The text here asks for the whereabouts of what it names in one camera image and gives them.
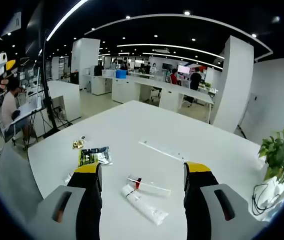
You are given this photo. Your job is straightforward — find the blue storage box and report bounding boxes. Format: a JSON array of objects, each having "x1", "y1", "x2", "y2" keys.
[{"x1": 115, "y1": 69, "x2": 129, "y2": 79}]

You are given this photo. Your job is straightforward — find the white air conditioner unit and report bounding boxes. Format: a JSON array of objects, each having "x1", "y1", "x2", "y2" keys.
[{"x1": 1, "y1": 11, "x2": 23, "y2": 36}]

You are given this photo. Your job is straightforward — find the green black skincare packet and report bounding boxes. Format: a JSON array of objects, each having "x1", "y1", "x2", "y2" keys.
[{"x1": 78, "y1": 146, "x2": 113, "y2": 168}]

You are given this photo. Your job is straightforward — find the black cable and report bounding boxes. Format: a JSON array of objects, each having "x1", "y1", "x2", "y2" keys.
[{"x1": 251, "y1": 183, "x2": 283, "y2": 216}]

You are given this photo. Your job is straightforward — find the white skincare tube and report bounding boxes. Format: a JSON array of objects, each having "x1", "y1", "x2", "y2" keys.
[{"x1": 120, "y1": 183, "x2": 170, "y2": 226}]

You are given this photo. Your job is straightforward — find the black monitor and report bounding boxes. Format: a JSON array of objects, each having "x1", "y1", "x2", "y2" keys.
[{"x1": 26, "y1": 1, "x2": 48, "y2": 58}]

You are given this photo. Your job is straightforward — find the potted green plant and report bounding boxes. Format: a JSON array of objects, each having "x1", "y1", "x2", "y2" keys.
[{"x1": 257, "y1": 124, "x2": 284, "y2": 186}]

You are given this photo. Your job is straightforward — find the black monitor stand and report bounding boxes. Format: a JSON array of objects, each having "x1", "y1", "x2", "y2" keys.
[{"x1": 41, "y1": 29, "x2": 69, "y2": 139}]

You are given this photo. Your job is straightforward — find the tilted work board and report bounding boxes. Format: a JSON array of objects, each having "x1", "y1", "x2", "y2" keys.
[{"x1": 9, "y1": 97, "x2": 44, "y2": 127}]

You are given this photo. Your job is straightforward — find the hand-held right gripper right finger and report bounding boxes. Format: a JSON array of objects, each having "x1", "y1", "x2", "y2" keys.
[{"x1": 183, "y1": 161, "x2": 270, "y2": 240}]

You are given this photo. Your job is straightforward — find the clear plastic strip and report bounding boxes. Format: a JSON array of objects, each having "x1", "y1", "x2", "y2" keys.
[{"x1": 138, "y1": 139, "x2": 189, "y2": 163}]

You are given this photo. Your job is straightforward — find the white low cabinet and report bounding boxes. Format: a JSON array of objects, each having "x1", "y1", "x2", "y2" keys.
[{"x1": 46, "y1": 79, "x2": 82, "y2": 127}]

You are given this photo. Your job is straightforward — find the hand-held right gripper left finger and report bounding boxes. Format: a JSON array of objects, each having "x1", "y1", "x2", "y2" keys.
[{"x1": 26, "y1": 161, "x2": 103, "y2": 240}]

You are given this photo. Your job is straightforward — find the long white office desk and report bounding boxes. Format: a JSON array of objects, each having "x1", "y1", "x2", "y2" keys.
[{"x1": 83, "y1": 73, "x2": 214, "y2": 115}]

